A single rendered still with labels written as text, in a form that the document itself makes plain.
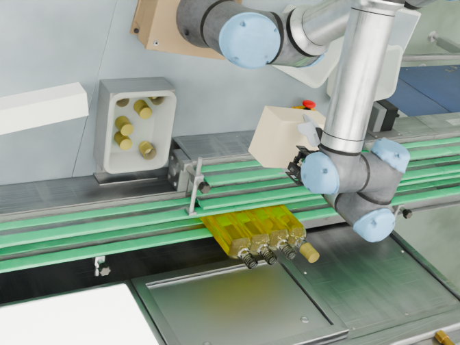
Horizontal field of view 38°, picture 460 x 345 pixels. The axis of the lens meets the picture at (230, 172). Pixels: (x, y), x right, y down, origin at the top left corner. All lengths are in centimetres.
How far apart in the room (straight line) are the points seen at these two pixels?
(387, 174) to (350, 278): 78
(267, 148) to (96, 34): 48
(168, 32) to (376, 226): 65
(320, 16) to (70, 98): 61
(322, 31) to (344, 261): 86
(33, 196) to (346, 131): 85
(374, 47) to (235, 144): 79
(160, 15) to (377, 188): 63
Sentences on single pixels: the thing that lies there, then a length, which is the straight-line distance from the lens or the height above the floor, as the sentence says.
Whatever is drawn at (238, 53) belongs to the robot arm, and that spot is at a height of 107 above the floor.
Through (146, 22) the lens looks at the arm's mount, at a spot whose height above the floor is 82.
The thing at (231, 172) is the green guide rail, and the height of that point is 93.
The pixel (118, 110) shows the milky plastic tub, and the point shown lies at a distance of 173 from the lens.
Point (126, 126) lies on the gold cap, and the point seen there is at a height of 81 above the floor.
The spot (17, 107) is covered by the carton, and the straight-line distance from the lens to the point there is 160.
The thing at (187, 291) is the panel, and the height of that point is 106.
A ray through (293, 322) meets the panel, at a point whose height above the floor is 125.
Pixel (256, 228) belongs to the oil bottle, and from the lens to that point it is 178.
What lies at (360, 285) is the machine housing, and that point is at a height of 115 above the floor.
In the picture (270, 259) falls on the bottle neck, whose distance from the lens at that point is 175.
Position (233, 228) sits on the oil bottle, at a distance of 176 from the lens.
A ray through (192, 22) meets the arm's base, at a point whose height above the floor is 90.
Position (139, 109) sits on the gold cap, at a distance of 171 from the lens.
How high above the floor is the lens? 220
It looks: 46 degrees down
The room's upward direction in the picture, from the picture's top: 139 degrees clockwise
